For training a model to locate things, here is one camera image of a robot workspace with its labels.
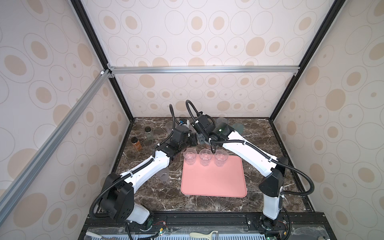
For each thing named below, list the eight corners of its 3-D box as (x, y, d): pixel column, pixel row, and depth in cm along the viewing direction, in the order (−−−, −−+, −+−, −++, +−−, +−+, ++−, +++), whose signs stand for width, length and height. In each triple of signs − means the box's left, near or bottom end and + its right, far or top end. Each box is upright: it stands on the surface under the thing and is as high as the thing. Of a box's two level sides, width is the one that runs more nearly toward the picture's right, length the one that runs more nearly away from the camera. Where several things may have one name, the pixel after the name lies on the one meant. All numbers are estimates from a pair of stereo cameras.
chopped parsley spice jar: (147, 141, 108) (143, 132, 100) (149, 135, 111) (145, 126, 103) (153, 141, 108) (149, 132, 100) (154, 135, 111) (151, 126, 104)
